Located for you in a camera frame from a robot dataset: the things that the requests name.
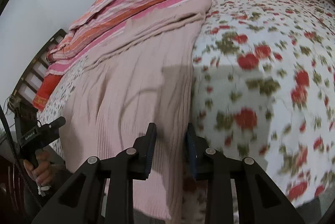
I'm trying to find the pink knitted sweater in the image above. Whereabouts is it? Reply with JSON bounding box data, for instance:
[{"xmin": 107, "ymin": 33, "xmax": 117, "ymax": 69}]
[{"xmin": 60, "ymin": 0, "xmax": 212, "ymax": 223}]

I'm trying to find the dark wooden headboard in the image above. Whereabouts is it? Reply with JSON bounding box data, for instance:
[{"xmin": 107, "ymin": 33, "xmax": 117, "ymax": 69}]
[{"xmin": 7, "ymin": 29, "xmax": 66, "ymax": 112}]

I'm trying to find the black camera cable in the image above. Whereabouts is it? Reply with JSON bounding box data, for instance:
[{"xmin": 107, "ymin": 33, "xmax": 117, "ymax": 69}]
[{"xmin": 0, "ymin": 104, "xmax": 43, "ymax": 210}]

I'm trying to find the person's left hand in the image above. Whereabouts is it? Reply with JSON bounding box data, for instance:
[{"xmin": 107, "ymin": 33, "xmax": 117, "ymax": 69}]
[{"xmin": 23, "ymin": 151, "xmax": 54, "ymax": 186}]

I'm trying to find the red embroidered pillow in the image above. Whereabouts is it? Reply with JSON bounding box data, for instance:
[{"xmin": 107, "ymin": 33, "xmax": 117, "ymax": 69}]
[{"xmin": 32, "ymin": 74, "xmax": 62, "ymax": 112}]

